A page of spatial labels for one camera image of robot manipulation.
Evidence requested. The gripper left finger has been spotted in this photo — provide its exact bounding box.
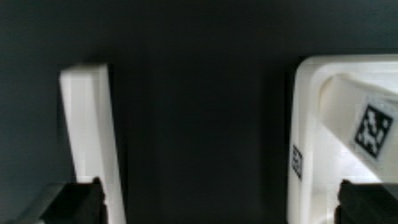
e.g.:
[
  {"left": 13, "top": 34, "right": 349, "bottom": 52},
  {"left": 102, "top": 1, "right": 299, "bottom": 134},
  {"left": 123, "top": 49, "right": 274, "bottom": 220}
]
[{"left": 16, "top": 176, "right": 109, "bottom": 224}]

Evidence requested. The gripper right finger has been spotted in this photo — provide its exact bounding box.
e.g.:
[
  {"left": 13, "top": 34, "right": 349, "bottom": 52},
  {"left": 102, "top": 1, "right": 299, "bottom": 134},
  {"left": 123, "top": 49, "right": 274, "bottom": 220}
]
[{"left": 334, "top": 180, "right": 398, "bottom": 224}]

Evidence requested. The white desk tabletop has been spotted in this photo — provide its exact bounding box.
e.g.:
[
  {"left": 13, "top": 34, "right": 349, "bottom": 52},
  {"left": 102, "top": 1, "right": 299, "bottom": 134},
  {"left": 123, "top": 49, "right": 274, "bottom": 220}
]
[{"left": 286, "top": 54, "right": 398, "bottom": 224}]

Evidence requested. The white L-shaped wall fence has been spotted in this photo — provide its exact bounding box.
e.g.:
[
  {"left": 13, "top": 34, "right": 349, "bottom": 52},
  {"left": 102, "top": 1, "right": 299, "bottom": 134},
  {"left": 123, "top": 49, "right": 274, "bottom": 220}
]
[{"left": 59, "top": 64, "right": 126, "bottom": 224}]

